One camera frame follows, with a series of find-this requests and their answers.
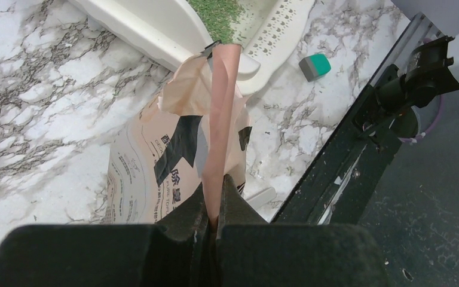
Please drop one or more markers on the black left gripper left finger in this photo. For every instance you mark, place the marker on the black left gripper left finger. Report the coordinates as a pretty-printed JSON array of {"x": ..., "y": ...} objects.
[{"x": 171, "y": 252}]

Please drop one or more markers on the white plastic litter box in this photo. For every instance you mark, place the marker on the white plastic litter box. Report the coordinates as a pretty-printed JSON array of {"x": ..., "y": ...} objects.
[{"x": 169, "y": 32}]

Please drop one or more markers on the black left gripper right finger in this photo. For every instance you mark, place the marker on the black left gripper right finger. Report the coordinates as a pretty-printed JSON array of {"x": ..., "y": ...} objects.
[{"x": 252, "y": 252}]

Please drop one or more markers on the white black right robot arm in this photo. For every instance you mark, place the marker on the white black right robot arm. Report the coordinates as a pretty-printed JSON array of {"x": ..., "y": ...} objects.
[{"x": 432, "y": 70}]

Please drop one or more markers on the orange cat litter bag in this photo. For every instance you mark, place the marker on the orange cat litter bag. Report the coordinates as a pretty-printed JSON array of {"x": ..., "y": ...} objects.
[{"x": 196, "y": 127}]

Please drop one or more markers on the black metal base rail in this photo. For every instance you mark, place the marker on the black metal base rail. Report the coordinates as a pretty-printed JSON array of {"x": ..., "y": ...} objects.
[{"x": 341, "y": 180}]

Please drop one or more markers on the small green box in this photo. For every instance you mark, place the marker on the small green box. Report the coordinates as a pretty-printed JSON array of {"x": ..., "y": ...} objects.
[{"x": 314, "y": 66}]

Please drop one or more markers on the grey bag sealing clip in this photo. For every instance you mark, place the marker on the grey bag sealing clip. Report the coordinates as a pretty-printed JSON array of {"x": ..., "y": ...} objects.
[{"x": 261, "y": 198}]

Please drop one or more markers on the green cat litter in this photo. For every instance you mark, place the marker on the green cat litter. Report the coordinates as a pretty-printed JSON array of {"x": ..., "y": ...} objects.
[{"x": 218, "y": 17}]

